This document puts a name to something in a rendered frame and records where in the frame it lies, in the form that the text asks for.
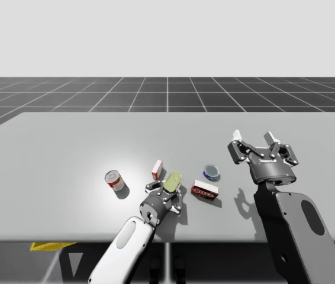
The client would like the red and white carton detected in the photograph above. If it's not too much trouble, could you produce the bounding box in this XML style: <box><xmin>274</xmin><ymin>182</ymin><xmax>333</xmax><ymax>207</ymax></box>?
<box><xmin>151</xmin><ymin>159</ymin><xmax>165</xmax><ymax>180</ymax></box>

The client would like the red and white can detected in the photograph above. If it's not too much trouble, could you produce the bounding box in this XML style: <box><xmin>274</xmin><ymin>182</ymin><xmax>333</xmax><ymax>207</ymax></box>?
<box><xmin>104</xmin><ymin>170</ymin><xmax>125</xmax><ymax>192</ymax></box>

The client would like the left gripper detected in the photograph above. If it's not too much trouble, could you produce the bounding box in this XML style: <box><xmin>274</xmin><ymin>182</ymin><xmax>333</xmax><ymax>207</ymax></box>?
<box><xmin>139</xmin><ymin>180</ymin><xmax>184</xmax><ymax>228</ymax></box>

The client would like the blue flat can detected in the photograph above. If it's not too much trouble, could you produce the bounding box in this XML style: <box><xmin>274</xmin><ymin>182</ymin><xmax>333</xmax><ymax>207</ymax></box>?
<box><xmin>202</xmin><ymin>164</ymin><xmax>221</xmax><ymax>181</ymax></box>

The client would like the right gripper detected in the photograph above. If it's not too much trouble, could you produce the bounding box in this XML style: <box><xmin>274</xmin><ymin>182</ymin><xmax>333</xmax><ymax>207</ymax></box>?
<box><xmin>227</xmin><ymin>129</ymin><xmax>300</xmax><ymax>186</ymax></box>

